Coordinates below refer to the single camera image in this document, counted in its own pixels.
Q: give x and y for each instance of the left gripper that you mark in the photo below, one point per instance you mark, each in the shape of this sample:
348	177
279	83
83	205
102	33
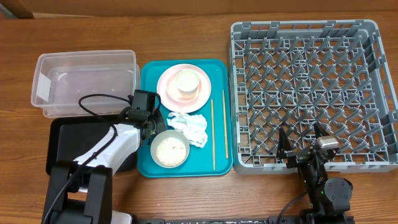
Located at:
161	124

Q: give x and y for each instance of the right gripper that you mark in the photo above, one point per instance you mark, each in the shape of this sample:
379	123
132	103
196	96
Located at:
296	155

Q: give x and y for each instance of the grey bowl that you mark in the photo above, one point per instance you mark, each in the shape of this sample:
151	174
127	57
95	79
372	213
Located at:
164	135

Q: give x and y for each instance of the white rice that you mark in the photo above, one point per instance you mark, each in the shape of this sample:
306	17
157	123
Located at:
171	152

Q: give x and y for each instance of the white napkin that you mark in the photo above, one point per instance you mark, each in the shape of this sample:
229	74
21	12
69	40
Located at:
193	127

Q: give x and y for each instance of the white cup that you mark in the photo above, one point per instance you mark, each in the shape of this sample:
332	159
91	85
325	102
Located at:
187	83

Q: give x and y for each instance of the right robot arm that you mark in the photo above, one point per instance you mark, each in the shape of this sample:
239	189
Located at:
329	197

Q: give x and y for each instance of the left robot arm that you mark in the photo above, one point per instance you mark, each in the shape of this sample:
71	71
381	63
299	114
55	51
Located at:
80	191

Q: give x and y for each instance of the small pink plate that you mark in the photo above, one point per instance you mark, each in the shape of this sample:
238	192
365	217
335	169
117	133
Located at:
172	91

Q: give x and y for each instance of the large pink plate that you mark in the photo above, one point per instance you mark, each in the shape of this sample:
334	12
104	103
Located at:
188	107

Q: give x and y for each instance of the left wooden chopstick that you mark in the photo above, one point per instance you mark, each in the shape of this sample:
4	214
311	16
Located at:
213	134

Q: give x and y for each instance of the wooden chopstick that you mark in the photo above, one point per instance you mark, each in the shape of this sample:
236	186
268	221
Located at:
213	134
225	127

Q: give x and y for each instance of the grey dish rack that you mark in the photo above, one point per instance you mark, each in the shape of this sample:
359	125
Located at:
292	74

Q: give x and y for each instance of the teal serving tray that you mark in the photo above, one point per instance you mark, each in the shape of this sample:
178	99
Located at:
199	161

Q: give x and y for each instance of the right wooden chopstick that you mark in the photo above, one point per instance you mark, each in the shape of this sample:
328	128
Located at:
225	127

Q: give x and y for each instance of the clear plastic bin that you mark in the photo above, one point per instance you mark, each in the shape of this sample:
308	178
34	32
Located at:
100	79

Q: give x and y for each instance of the black plastic tray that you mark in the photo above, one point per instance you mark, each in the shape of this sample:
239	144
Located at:
71	137

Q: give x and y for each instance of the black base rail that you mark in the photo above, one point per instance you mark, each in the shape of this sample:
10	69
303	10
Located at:
268	220

